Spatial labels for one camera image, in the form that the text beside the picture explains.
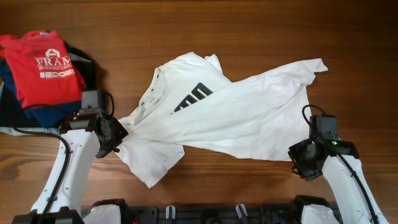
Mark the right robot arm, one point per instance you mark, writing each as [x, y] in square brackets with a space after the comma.
[342, 169]

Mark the white Puma t-shirt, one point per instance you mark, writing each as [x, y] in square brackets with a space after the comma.
[190, 102]

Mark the red folded t-shirt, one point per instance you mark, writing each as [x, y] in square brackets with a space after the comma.
[42, 69]

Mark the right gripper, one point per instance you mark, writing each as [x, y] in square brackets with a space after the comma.
[293, 152]

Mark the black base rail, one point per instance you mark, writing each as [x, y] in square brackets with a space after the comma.
[266, 214]

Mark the light blue folded garment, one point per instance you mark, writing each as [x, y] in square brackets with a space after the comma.
[12, 132]

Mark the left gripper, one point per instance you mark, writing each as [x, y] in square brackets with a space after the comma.
[120, 132]

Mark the black folded garment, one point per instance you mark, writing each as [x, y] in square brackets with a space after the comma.
[84, 71]

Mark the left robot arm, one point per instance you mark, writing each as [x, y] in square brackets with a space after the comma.
[93, 132]

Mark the navy blue folded t-shirt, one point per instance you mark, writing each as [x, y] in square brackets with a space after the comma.
[38, 69]

